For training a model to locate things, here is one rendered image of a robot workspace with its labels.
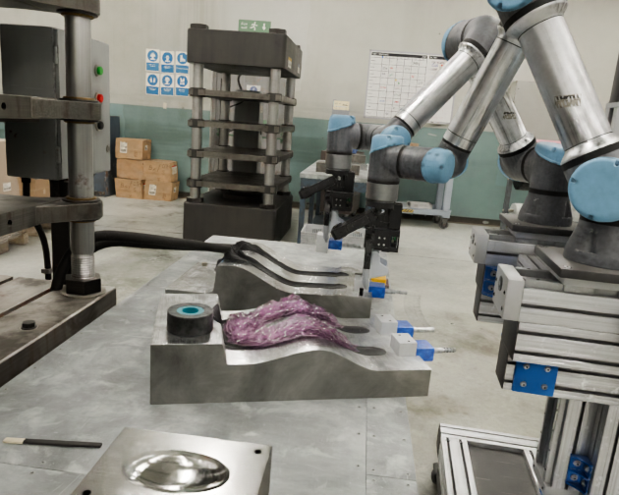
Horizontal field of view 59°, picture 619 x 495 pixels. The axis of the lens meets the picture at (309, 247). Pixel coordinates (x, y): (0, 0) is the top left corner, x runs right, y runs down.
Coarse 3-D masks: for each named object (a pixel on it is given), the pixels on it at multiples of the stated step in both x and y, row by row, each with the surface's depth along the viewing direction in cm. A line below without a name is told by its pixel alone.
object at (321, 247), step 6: (318, 234) 161; (318, 240) 160; (330, 240) 160; (336, 240) 161; (342, 240) 162; (318, 246) 161; (324, 246) 161; (330, 246) 161; (336, 246) 161; (342, 246) 162; (348, 246) 162; (354, 246) 162; (360, 246) 161; (324, 252) 161
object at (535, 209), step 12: (528, 192) 163; (540, 192) 158; (552, 192) 156; (564, 192) 156; (528, 204) 161; (540, 204) 158; (552, 204) 156; (564, 204) 157; (528, 216) 160; (540, 216) 157; (552, 216) 156; (564, 216) 159
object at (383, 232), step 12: (372, 204) 127; (384, 204) 126; (396, 204) 127; (384, 216) 129; (396, 216) 128; (372, 228) 129; (384, 228) 129; (396, 228) 129; (372, 240) 128; (384, 240) 129; (396, 240) 132
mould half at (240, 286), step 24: (240, 264) 131; (264, 264) 139; (288, 264) 150; (168, 288) 133; (192, 288) 134; (216, 288) 131; (240, 288) 131; (264, 288) 130; (288, 288) 132; (312, 288) 133; (336, 288) 133; (336, 312) 129; (360, 312) 129
